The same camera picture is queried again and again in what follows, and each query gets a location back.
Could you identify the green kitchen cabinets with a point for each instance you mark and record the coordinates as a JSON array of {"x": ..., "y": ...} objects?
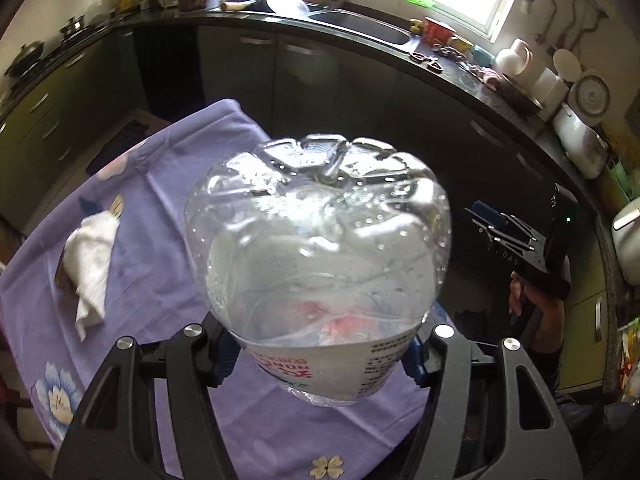
[{"x": 240, "y": 75}]

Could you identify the dark small tray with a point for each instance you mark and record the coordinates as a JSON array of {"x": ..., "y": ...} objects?
[{"x": 61, "y": 275}]

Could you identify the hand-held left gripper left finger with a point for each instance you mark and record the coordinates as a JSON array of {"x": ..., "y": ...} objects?
[{"x": 225, "y": 360}]

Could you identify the wooden rolling pin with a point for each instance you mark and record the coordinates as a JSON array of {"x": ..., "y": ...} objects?
[{"x": 235, "y": 6}]

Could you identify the black wok with lid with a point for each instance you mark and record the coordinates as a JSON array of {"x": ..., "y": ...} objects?
[{"x": 25, "y": 60}]

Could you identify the metal scissors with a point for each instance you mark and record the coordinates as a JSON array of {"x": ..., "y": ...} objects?
[{"x": 427, "y": 58}]

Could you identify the purple floral tablecloth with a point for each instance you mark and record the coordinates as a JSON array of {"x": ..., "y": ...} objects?
[{"x": 150, "y": 240}]

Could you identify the person's right hand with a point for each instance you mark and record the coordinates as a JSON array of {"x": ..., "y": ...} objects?
[{"x": 545, "y": 320}]

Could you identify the dark floor mat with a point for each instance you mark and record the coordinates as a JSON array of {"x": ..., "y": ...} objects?
[{"x": 120, "y": 145}]

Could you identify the steel kitchen sink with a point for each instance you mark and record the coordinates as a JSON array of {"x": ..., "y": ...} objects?
[{"x": 365, "y": 27}]

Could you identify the white rice cooker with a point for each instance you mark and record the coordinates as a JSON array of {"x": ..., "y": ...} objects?
[{"x": 580, "y": 142}]

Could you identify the white round lid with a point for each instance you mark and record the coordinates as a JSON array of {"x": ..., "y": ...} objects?
[{"x": 567, "y": 63}]

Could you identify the white tissue paper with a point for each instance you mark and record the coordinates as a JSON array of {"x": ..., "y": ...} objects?
[{"x": 90, "y": 260}]

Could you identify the white bowl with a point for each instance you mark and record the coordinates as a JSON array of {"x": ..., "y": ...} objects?
[{"x": 287, "y": 2}]

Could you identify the white square container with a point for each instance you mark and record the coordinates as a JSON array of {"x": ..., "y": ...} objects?
[{"x": 549, "y": 87}]

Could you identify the person's right forearm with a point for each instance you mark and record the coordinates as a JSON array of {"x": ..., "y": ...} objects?
[{"x": 555, "y": 380}]

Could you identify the round white fan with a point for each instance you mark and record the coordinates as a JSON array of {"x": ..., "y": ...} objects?
[{"x": 592, "y": 97}]

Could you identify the white kettle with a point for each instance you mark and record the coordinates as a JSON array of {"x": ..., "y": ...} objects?
[{"x": 512, "y": 57}]

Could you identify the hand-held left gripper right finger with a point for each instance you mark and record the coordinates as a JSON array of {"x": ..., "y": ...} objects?
[{"x": 414, "y": 362}]

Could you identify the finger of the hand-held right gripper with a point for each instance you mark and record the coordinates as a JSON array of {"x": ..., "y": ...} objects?
[
  {"x": 480, "y": 232},
  {"x": 487, "y": 214}
]

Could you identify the gas stove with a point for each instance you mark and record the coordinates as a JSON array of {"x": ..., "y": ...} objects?
[{"x": 60, "y": 52}]

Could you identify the red tin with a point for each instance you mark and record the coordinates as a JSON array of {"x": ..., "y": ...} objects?
[{"x": 439, "y": 30}]

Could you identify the steel cooking pot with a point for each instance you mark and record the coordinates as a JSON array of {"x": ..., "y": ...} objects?
[{"x": 72, "y": 30}]

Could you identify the clear plastic water bottle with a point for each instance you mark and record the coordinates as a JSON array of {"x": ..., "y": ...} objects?
[{"x": 320, "y": 240}]

